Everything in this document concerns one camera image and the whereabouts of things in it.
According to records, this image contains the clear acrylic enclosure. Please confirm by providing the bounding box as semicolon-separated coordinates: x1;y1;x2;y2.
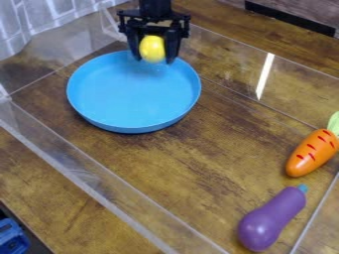
0;0;339;254

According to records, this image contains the yellow toy lemon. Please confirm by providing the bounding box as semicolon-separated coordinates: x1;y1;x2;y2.
139;36;166;64

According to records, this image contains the purple toy eggplant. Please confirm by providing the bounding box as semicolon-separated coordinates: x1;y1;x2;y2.
238;185;309;252

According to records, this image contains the white sheer curtain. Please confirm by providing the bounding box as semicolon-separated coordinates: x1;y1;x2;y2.
0;0;129;61

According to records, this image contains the blue plastic object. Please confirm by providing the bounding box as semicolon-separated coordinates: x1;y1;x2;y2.
0;218;31;254

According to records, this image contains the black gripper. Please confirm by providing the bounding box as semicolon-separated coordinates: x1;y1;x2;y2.
117;0;191;64

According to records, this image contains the blue round tray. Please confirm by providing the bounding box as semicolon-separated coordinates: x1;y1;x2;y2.
67;51;202;134

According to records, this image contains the dark wooden furniture edge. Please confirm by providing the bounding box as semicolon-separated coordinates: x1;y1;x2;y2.
246;0;337;38

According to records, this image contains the orange toy carrot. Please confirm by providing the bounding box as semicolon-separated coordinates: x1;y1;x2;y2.
285;111;339;179

